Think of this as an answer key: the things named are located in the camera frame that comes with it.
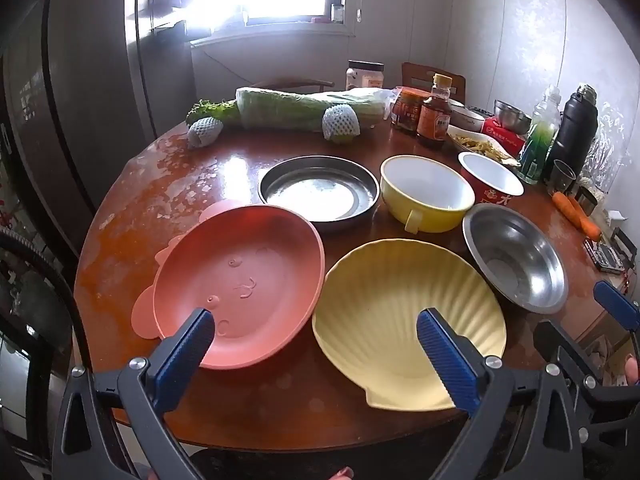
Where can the small digital scale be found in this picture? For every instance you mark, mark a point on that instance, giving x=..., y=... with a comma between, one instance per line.
x=605, y=257

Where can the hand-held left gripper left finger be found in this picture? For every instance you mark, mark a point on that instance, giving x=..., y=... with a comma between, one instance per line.
x=185, y=345

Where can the white ceramic bowl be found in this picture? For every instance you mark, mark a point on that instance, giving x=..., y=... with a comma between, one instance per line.
x=467, y=120

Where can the fruit in white foam net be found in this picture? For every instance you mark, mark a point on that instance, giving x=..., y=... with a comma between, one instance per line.
x=340, y=122
x=204, y=132

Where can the pink animal-shaped plate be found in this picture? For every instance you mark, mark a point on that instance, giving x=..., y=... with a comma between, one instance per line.
x=240, y=280

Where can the person's right hand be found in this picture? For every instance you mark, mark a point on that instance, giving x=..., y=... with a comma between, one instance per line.
x=631, y=370

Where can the small white object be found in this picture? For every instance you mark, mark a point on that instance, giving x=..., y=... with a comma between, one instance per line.
x=617, y=215

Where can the black metal stand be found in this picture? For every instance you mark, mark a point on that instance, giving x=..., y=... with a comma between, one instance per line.
x=625, y=240

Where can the yellow shell-shaped plate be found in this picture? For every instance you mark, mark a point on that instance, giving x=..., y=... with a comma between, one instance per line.
x=400, y=285

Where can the wooden armchair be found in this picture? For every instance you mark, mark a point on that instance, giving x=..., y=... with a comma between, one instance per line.
x=300, y=82

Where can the small steel cup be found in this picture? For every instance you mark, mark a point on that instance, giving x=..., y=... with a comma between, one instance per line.
x=590, y=203

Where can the clear plastic bag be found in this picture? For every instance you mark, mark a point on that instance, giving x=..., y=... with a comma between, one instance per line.
x=607, y=160

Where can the clear jar with black lid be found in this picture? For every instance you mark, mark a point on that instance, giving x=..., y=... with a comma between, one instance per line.
x=364, y=77

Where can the wooden chair with flat back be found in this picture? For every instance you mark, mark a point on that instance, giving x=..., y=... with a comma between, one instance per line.
x=415, y=72

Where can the green leaf lettuce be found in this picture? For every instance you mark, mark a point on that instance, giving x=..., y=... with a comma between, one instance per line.
x=215, y=110

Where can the black thermos flask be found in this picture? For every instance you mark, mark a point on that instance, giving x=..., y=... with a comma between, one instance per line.
x=575, y=135

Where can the small stainless steel bowl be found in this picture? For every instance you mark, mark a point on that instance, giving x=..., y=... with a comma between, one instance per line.
x=512, y=117

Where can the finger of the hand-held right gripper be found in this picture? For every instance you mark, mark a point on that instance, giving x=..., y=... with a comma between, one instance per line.
x=560, y=342
x=617, y=304

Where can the red bowl white inside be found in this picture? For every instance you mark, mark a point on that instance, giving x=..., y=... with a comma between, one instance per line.
x=487, y=170

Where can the round stainless steel plate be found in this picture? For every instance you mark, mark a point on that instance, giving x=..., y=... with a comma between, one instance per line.
x=320, y=192

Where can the grey refrigerator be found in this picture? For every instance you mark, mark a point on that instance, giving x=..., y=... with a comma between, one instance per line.
x=100, y=85

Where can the white plate of food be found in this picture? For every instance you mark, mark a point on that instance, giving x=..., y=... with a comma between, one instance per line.
x=480, y=147

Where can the brown sauce bottle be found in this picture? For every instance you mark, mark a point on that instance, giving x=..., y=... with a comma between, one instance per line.
x=434, y=120

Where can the green dish soap bottle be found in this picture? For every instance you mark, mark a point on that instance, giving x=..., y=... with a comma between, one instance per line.
x=537, y=150

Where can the large stainless steel bowl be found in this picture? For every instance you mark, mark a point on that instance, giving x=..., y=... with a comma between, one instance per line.
x=515, y=255

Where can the red tissue box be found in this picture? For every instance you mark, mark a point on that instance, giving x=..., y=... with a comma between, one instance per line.
x=500, y=136

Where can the red sauce jar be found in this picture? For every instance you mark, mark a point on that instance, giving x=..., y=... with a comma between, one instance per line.
x=407, y=115

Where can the wrapped napa cabbage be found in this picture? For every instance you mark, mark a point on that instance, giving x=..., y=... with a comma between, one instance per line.
x=285, y=107

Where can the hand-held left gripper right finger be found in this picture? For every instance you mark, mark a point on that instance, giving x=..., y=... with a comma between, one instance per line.
x=447, y=360

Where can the clear glass cup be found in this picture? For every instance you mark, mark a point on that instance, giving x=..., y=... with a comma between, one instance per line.
x=562, y=175

